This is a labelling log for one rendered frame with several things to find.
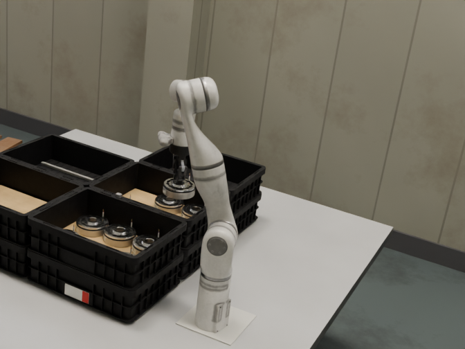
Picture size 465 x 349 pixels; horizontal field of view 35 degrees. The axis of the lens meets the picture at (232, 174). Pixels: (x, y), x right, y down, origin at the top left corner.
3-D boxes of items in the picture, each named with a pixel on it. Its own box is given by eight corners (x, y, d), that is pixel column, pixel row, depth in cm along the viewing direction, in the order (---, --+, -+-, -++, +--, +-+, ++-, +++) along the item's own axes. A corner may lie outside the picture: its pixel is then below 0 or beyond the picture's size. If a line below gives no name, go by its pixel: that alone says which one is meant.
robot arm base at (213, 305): (231, 323, 221) (237, 274, 214) (212, 335, 214) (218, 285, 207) (207, 310, 226) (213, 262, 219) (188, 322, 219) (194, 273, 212)
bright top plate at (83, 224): (114, 221, 239) (114, 220, 239) (95, 233, 231) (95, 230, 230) (90, 212, 243) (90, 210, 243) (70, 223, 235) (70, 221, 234)
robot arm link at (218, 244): (234, 235, 202) (228, 288, 209) (240, 221, 211) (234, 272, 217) (202, 228, 203) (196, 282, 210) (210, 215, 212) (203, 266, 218)
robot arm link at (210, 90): (203, 73, 218) (175, 79, 217) (216, 75, 192) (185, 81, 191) (209, 104, 219) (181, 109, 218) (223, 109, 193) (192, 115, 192)
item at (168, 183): (201, 185, 238) (201, 183, 238) (183, 194, 230) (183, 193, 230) (176, 176, 242) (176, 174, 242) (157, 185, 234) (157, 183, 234)
